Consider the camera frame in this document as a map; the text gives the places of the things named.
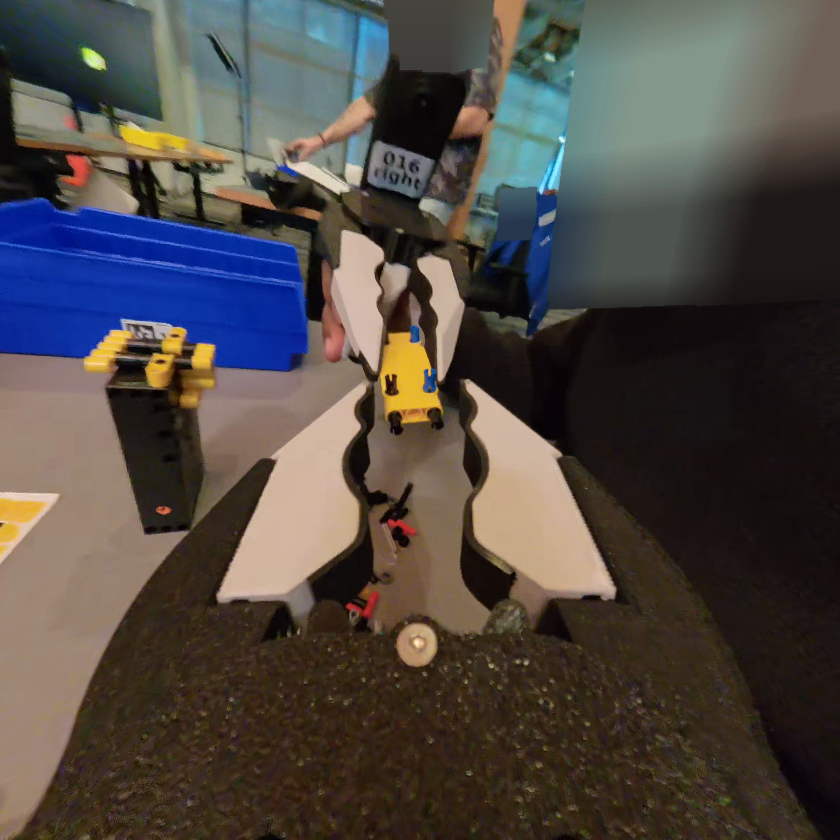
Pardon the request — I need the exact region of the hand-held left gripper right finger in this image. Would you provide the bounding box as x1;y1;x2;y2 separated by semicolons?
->
458;381;619;632

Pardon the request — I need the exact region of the black light stand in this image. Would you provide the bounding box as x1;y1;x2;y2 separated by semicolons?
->
206;33;254;173

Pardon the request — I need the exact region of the yellow panel brick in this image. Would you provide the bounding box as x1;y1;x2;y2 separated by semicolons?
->
381;325;446;436

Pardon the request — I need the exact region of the yellow black sticker sheet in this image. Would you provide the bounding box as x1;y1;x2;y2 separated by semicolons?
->
0;492;60;567

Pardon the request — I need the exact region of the blue storage bin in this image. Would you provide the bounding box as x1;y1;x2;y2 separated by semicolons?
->
0;198;309;372

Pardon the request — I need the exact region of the black brick tower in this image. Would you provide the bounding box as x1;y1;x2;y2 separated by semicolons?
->
84;327;217;534

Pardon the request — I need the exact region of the background wooden desk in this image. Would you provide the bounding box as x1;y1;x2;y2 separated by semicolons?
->
215;185;324;232
16;134;232;221

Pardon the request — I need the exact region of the black bag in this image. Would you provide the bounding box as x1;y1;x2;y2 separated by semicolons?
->
262;172;329;212

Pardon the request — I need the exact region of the yellow parts tray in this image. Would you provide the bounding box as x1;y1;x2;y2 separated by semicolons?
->
120;125;189;151

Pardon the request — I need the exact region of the blue jacket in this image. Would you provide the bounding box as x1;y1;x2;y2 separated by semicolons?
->
489;190;560;337

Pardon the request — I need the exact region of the person's right hand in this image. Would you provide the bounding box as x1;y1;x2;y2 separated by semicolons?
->
320;262;350;364

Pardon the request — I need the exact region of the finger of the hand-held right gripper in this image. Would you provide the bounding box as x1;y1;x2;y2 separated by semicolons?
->
330;230;389;375
416;255;469;388

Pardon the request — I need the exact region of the person's right forearm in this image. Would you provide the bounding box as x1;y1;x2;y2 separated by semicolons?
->
456;305;578;434

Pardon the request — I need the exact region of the black monitor screen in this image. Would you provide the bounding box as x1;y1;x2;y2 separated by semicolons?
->
0;0;164;123

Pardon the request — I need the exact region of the pile of black red pins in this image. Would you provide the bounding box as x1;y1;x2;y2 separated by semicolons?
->
344;482;418;634

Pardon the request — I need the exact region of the black office chair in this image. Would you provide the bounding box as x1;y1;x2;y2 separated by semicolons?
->
469;243;534;317

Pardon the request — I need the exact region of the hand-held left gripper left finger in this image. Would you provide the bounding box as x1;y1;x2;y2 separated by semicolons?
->
217;382;375;623

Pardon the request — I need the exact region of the white paper stack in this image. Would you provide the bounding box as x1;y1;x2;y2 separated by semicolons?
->
266;138;353;195

